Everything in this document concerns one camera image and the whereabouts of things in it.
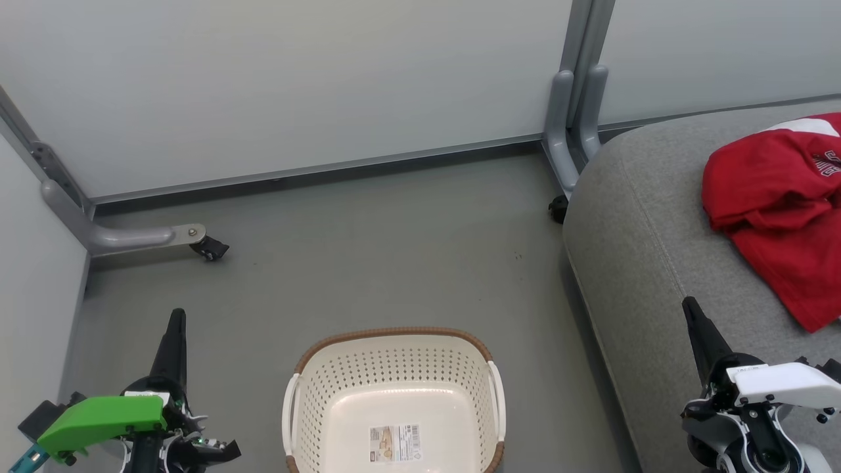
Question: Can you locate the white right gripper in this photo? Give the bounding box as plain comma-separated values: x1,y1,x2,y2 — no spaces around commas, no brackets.
682,297,841,411

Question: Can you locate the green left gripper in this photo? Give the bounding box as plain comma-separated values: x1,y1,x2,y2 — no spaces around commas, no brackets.
37,309,192,456

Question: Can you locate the red shirt with white stripes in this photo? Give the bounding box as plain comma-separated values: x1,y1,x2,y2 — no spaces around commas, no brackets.
701,113,841,333

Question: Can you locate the grey fabric sofa seat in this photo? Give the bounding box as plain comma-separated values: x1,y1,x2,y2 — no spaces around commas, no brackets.
562,99,841,473

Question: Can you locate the cream perforated laundry basket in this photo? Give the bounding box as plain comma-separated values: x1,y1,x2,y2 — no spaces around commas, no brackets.
282,327,507,473

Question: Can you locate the long grey partition foot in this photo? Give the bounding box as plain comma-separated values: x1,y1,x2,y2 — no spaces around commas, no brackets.
41,179,208,258

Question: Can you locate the paper label sticker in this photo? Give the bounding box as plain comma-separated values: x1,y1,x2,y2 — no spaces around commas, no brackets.
369,424,422,462

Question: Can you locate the black cable with teal plug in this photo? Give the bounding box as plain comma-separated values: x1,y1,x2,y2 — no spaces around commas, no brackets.
5,443,52,473

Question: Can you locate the grey partition post with bracket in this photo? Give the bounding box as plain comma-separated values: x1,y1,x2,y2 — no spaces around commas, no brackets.
0,85,94,214

